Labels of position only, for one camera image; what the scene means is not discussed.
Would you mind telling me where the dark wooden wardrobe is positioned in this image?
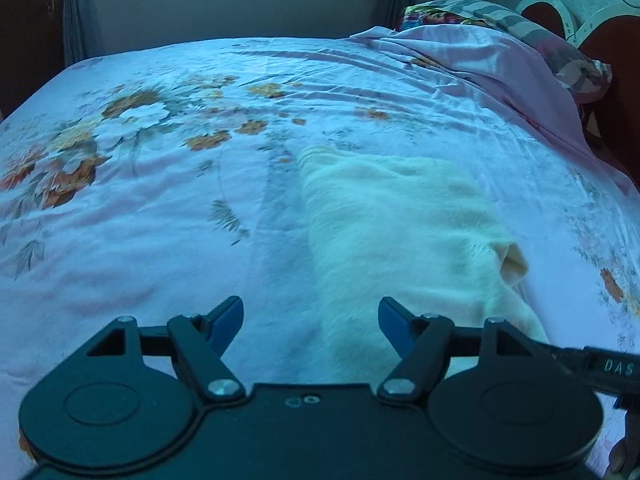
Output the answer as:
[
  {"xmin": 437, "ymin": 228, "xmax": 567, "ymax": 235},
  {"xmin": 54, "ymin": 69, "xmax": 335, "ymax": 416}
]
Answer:
[{"xmin": 0, "ymin": 0, "xmax": 69, "ymax": 119}]

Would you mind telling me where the floral striped pillow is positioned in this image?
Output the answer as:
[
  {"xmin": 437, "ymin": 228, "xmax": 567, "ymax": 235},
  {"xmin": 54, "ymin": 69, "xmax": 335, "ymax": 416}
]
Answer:
[{"xmin": 395, "ymin": 0, "xmax": 614, "ymax": 107}]

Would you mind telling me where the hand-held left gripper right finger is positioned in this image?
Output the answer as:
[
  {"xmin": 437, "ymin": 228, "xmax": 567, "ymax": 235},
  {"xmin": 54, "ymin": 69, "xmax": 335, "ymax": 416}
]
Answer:
[{"xmin": 376, "ymin": 296, "xmax": 551, "ymax": 405}]

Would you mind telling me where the person's right hand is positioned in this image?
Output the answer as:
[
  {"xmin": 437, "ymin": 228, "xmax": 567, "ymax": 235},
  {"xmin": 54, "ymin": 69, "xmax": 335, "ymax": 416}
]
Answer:
[{"xmin": 606, "ymin": 432, "xmax": 640, "ymax": 480}]

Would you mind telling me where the floral bed sheet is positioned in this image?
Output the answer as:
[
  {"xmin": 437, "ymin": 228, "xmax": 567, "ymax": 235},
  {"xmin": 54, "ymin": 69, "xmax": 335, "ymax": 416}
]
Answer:
[{"xmin": 0, "ymin": 35, "xmax": 640, "ymax": 480}]

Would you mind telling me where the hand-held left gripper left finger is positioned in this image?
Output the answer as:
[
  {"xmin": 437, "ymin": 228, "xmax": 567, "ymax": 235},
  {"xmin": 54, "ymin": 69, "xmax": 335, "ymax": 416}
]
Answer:
[{"xmin": 87, "ymin": 296, "xmax": 246, "ymax": 406}]

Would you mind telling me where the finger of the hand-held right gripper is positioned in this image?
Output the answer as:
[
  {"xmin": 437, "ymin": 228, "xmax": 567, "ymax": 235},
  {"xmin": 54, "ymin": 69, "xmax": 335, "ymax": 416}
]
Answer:
[{"xmin": 545, "ymin": 341, "xmax": 590, "ymax": 375}]

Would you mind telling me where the red-brown headboard with white trim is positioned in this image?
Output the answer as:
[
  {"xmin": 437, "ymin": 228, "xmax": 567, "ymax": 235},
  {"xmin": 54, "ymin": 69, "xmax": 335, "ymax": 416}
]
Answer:
[{"xmin": 515, "ymin": 0, "xmax": 640, "ymax": 187}]

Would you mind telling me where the pink blanket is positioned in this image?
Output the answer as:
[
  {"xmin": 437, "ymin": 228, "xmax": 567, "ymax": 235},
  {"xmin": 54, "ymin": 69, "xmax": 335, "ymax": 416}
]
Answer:
[{"xmin": 350, "ymin": 25, "xmax": 637, "ymax": 197}]

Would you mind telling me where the pale yellow towel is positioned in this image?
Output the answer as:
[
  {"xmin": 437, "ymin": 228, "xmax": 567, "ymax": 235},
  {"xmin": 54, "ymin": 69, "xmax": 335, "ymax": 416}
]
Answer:
[{"xmin": 298, "ymin": 145, "xmax": 551, "ymax": 387}]

